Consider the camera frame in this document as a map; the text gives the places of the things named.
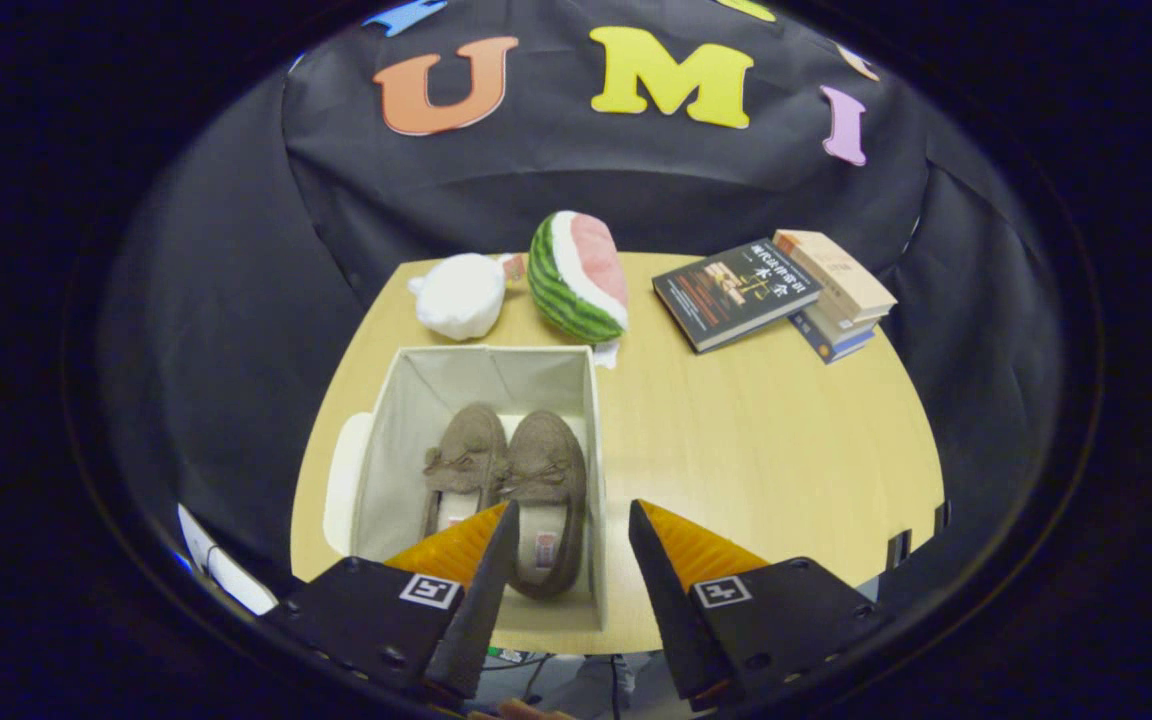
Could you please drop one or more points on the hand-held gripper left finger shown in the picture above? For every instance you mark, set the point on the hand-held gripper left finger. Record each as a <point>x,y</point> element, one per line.
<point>486,620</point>

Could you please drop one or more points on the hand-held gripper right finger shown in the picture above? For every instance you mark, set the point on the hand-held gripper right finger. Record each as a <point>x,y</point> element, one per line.
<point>671,610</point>

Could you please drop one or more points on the brown suede shoe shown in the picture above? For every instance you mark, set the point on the brown suede shoe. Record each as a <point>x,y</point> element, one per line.
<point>546,450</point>
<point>471,440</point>

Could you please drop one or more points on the grey fabric storage box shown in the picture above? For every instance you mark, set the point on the grey fabric storage box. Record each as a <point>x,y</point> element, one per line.
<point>406,440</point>

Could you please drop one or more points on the white flat device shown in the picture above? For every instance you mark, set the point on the white flat device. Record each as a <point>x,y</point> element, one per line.
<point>226,575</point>

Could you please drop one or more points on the blue book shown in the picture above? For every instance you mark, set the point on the blue book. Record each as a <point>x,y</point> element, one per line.
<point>816,340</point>

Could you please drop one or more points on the black book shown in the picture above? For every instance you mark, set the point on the black book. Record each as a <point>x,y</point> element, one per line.
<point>726,295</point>

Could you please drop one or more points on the white plush toy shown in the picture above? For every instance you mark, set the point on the white plush toy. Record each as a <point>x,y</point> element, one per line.
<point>461,295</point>

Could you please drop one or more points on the tan book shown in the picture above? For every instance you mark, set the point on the tan book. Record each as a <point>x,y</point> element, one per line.
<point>841,322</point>

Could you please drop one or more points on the watermelon slice plush toy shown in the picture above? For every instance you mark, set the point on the watermelon slice plush toy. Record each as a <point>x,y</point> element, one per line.
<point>561,290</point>

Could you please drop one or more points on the beige book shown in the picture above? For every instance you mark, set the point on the beige book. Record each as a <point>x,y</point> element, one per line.
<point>836,270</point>

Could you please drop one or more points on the black backdrop cloth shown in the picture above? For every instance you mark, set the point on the black backdrop cloth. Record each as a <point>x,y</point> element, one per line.
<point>236,300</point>

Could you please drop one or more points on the black table bracket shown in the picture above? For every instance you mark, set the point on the black table bracket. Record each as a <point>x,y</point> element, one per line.
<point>898,550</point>

